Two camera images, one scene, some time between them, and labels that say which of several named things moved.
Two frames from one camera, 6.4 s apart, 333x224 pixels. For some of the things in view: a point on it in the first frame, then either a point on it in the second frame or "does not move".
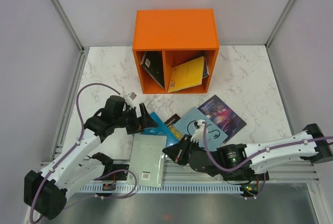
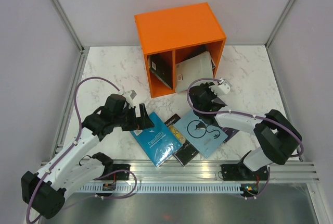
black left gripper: (144, 121) does not move
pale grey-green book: (146, 160) → (200, 66)
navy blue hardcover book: (205, 73) → (186, 53)
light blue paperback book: (186, 126) does not move
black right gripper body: (194, 146) → (210, 94)
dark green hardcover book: (153, 62) → (161, 65)
